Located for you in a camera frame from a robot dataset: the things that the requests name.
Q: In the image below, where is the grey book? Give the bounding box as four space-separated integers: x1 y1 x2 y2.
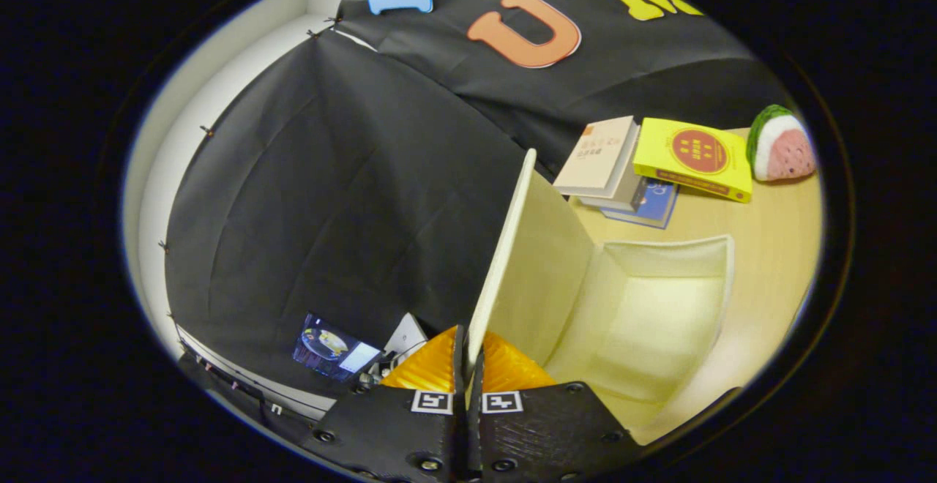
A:
578 128 651 211

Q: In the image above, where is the yellow book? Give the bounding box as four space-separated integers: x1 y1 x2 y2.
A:
633 117 753 203

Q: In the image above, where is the beige book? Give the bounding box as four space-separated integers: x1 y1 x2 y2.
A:
553 116 639 198

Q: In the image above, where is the watermelon slice plush toy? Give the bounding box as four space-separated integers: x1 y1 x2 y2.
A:
746 105 817 182

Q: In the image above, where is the lit computer screen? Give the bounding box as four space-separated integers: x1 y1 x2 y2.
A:
293 312 383 383

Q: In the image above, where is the blue book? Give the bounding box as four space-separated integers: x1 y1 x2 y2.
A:
600 179 680 230

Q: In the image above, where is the cream fabric storage box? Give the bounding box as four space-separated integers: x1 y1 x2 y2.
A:
466 149 735 446

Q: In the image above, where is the white flat device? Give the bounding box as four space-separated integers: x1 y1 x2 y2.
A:
381 312 429 367

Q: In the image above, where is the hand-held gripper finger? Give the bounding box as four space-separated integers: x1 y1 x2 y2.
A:
466 331 645 483
300 324 467 483

